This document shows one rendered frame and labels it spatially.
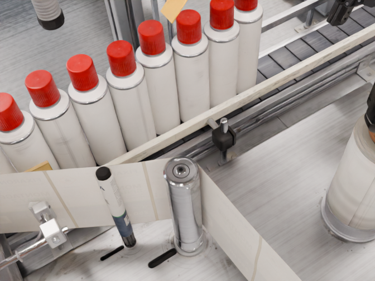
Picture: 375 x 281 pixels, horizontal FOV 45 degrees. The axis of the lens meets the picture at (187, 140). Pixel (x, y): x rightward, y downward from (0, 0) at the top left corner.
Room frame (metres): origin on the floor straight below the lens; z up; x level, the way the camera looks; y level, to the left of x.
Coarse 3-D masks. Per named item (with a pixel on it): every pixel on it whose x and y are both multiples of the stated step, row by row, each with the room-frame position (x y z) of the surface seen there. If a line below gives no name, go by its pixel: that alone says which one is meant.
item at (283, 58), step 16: (352, 16) 0.68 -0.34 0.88; (368, 16) 0.68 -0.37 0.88; (320, 32) 0.64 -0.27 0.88; (336, 32) 0.64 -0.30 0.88; (352, 32) 0.63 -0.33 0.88; (288, 48) 0.61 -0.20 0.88; (304, 48) 0.61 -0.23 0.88; (320, 48) 0.60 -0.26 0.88; (352, 48) 0.59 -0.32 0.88; (272, 64) 0.57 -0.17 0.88; (288, 64) 0.57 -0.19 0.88; (256, 80) 0.54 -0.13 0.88; (240, 112) 0.47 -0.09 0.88; (208, 128) 0.44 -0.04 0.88; (176, 144) 0.41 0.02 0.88; (144, 160) 0.39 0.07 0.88
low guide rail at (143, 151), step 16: (368, 32) 0.59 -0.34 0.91; (336, 48) 0.56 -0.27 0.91; (304, 64) 0.53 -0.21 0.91; (320, 64) 0.54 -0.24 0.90; (272, 80) 0.50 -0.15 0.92; (288, 80) 0.51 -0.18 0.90; (240, 96) 0.47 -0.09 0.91; (256, 96) 0.48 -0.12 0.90; (208, 112) 0.45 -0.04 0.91; (224, 112) 0.45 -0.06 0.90; (176, 128) 0.42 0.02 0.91; (192, 128) 0.42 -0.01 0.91; (144, 144) 0.39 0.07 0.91; (160, 144) 0.40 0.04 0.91; (112, 160) 0.37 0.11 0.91; (128, 160) 0.37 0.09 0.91
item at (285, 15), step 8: (312, 0) 0.64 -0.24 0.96; (320, 0) 0.64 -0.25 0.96; (328, 0) 0.65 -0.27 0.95; (296, 8) 0.62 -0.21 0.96; (304, 8) 0.62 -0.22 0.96; (280, 16) 0.60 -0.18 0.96; (288, 16) 0.60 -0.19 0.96; (296, 16) 0.61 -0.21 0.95; (264, 24) 0.59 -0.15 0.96; (272, 24) 0.59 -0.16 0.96; (280, 24) 0.60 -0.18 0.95
